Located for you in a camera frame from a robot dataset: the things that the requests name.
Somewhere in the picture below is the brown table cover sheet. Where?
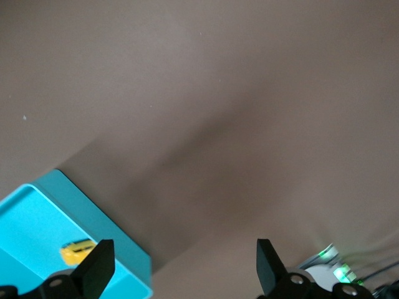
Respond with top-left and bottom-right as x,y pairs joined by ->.
0,0 -> 399,299

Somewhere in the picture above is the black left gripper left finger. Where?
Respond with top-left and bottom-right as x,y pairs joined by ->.
0,239 -> 116,299

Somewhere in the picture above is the teal plastic storage bin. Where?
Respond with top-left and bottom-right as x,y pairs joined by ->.
0,168 -> 155,299

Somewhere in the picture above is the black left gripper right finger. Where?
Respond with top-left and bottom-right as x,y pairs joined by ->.
256,238 -> 374,299

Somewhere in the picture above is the black base power cable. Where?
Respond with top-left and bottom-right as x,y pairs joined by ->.
353,258 -> 399,289

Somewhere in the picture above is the yellow toy beetle car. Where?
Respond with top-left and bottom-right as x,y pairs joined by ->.
59,238 -> 96,267

